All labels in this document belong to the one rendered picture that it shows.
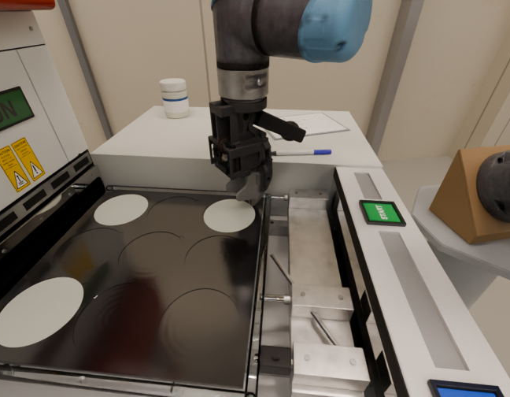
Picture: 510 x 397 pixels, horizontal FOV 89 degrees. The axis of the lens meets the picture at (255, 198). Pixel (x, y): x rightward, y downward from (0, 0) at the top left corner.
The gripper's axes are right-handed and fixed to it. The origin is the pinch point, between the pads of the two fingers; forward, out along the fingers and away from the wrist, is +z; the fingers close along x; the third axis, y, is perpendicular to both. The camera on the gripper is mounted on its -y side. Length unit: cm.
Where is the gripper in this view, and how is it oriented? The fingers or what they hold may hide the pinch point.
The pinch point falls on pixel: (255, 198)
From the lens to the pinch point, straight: 52.7
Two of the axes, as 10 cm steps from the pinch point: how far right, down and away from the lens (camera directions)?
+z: 0.0, 8.1, 5.9
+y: -8.1, 3.4, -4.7
